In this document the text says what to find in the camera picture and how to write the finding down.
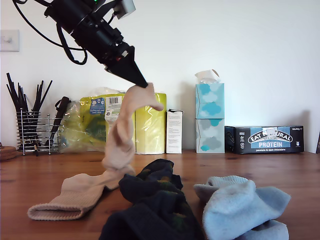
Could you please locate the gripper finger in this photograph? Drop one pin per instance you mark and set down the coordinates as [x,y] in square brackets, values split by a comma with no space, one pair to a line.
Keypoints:
[125,73]
[133,66]

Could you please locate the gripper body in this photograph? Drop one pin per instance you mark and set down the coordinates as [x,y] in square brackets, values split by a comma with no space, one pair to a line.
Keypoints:
[100,42]

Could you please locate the beige ribbed sock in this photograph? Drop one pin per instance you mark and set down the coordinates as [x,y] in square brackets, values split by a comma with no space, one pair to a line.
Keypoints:
[75,192]
[122,140]

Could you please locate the light blue sock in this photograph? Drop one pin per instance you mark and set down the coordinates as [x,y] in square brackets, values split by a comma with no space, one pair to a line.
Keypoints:
[237,207]
[202,192]

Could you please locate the white carton black top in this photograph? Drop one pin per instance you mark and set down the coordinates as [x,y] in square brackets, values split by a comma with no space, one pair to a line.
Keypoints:
[174,132]

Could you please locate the yellow paper towel pack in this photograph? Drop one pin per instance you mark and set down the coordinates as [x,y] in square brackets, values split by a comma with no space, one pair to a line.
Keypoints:
[150,130]

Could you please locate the white tissue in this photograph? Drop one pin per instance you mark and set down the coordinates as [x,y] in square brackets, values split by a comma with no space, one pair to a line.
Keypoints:
[205,76]

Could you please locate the thin black stick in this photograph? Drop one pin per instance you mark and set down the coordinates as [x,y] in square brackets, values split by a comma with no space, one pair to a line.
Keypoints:
[38,93]
[14,97]
[16,91]
[46,92]
[23,102]

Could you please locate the blue cloud tissue box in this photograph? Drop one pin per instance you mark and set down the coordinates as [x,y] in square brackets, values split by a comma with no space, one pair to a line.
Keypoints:
[209,101]

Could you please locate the grey cloud tissue box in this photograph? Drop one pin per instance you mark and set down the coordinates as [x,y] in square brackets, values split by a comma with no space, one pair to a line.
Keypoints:
[209,136]

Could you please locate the black Eat Natural bar box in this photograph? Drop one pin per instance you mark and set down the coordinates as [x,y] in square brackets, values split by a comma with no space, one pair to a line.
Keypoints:
[265,142]

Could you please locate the grey arm camera box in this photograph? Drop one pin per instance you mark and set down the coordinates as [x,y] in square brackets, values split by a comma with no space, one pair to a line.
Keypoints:
[127,7]

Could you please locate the white wall light switch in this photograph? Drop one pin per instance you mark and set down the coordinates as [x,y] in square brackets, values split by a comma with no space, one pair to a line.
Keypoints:
[10,41]

